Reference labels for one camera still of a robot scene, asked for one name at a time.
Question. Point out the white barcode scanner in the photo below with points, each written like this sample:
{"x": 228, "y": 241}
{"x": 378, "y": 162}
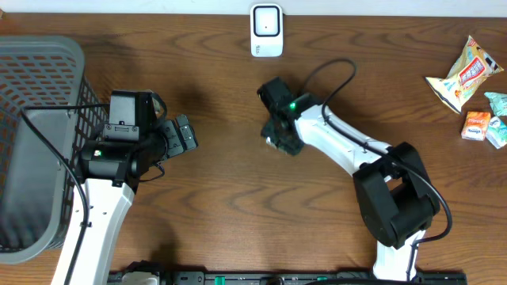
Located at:
{"x": 266, "y": 30}

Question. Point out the mint green pack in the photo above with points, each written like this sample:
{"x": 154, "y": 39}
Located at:
{"x": 498, "y": 103}

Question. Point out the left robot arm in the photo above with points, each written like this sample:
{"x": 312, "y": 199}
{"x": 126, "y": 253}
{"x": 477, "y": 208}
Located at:
{"x": 110, "y": 166}

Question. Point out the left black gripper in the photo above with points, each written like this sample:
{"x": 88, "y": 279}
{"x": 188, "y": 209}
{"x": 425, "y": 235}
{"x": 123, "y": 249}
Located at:
{"x": 174, "y": 131}

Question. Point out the yellow snack bag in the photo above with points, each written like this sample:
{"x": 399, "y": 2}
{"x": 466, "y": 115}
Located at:
{"x": 469, "y": 71}

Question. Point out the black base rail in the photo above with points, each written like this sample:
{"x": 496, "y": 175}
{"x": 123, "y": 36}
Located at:
{"x": 201, "y": 278}

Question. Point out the teal small carton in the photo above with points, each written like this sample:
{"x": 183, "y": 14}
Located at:
{"x": 496, "y": 132}

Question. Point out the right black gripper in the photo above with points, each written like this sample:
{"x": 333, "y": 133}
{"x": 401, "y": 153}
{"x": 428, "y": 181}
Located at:
{"x": 291, "y": 147}

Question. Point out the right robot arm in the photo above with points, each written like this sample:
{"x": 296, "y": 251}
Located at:
{"x": 397, "y": 202}

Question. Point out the orange small carton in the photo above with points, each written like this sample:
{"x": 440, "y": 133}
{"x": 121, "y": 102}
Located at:
{"x": 475, "y": 126}

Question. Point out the grey plastic shopping basket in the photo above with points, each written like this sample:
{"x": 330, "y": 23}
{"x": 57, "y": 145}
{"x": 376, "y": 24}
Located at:
{"x": 47, "y": 75}

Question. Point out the round tape roll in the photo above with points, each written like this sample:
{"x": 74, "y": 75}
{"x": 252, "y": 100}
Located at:
{"x": 275, "y": 145}

